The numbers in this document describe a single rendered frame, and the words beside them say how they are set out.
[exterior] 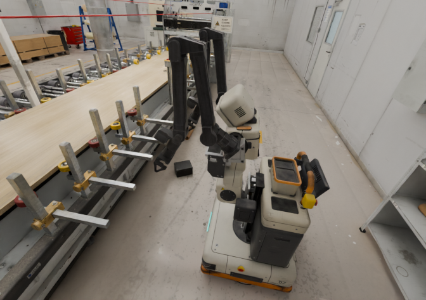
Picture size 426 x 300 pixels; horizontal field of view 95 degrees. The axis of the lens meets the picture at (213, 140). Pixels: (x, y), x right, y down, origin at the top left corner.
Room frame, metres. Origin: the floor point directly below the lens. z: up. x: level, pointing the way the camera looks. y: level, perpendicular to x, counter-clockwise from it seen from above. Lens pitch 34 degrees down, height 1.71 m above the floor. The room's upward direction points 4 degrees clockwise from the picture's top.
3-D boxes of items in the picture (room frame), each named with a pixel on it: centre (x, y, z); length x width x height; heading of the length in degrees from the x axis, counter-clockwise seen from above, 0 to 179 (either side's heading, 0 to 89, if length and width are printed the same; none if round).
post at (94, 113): (1.05, 0.73, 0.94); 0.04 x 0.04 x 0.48; 82
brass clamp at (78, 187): (0.82, 0.76, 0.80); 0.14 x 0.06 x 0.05; 172
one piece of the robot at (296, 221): (0.92, -0.43, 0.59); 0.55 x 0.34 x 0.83; 172
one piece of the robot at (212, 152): (0.97, -0.06, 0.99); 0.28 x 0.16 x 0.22; 172
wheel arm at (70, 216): (0.58, 0.70, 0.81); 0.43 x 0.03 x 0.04; 82
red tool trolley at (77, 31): (9.22, 6.25, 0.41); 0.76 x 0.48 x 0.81; 179
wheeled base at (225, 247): (0.93, -0.34, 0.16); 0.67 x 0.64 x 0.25; 82
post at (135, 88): (1.54, 0.66, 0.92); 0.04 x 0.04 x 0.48; 82
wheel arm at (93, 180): (0.82, 0.66, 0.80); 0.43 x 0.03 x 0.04; 82
